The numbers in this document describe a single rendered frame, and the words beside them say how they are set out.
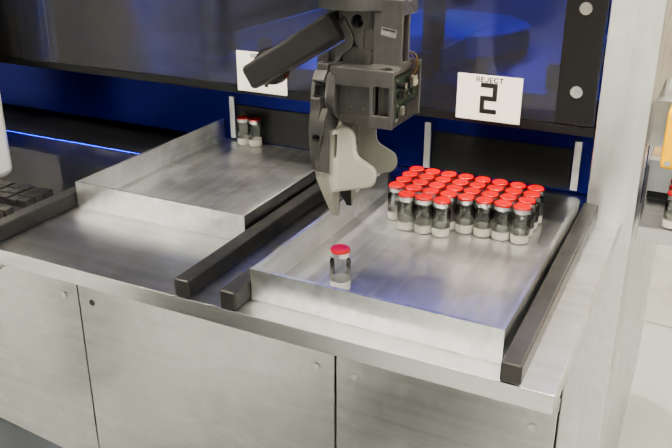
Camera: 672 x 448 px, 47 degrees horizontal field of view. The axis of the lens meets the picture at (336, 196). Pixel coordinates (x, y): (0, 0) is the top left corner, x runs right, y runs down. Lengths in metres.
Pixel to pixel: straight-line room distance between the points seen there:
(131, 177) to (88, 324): 0.52
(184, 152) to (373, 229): 0.40
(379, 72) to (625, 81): 0.39
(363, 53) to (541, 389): 0.33
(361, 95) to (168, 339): 0.86
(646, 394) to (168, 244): 1.65
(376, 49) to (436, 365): 0.28
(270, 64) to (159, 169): 0.48
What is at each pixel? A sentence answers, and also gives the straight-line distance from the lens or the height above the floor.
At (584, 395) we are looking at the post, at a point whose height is 0.62.
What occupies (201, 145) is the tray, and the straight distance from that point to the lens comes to 1.27.
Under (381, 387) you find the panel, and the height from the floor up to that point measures 0.53.
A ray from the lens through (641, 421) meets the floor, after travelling 2.22.
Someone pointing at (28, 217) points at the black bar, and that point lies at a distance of 1.03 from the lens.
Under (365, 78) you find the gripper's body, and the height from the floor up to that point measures 1.11.
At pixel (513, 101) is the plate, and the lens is 1.02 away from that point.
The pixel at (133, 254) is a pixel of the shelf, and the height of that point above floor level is 0.88.
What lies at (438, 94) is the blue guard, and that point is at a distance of 1.04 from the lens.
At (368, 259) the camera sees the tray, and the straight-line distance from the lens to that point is 0.88.
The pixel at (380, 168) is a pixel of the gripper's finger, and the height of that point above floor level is 1.01.
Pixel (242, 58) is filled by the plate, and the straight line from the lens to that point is 1.17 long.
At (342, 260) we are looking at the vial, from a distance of 0.79.
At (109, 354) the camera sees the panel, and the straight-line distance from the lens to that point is 1.60.
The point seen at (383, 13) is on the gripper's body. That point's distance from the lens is 0.69.
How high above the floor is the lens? 1.27
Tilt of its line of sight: 21 degrees down
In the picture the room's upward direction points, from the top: straight up
